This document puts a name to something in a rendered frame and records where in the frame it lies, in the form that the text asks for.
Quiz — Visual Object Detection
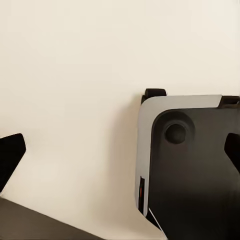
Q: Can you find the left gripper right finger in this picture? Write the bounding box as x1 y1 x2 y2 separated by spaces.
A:
224 133 240 173

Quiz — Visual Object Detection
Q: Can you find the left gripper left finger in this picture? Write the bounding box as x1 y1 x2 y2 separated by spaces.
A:
0 133 26 194

